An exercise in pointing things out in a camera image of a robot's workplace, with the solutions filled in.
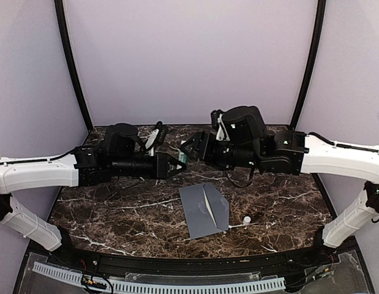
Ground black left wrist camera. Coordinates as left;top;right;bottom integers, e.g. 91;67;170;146
152;121;169;148

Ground white letter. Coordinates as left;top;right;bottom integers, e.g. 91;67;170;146
203;188;217;227

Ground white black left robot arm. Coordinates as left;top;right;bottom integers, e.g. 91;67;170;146
0;122;187;267

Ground black left frame post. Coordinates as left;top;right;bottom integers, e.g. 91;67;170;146
54;0;94;132

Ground black frame post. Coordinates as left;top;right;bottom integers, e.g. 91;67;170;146
289;0;326;130
54;0;94;132

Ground black front table rail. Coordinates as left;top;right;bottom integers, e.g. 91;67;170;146
74;247;339;276

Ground white slotted cable duct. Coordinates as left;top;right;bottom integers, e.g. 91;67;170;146
32;262;286;293

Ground white glue stick cap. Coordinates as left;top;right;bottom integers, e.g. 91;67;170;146
242;216;251;225

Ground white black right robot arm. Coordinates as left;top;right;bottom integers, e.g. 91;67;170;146
180;106;379;266

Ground green white glue stick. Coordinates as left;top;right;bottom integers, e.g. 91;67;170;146
178;150;188;164

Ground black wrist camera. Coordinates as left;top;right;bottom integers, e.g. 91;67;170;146
152;121;169;148
211;110;224;131

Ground blue-grey envelope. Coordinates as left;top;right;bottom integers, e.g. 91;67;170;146
179;183;230;239

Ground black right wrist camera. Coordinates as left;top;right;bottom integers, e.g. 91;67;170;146
211;110;224;131

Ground black right frame post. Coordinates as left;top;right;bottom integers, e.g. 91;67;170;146
289;0;326;130

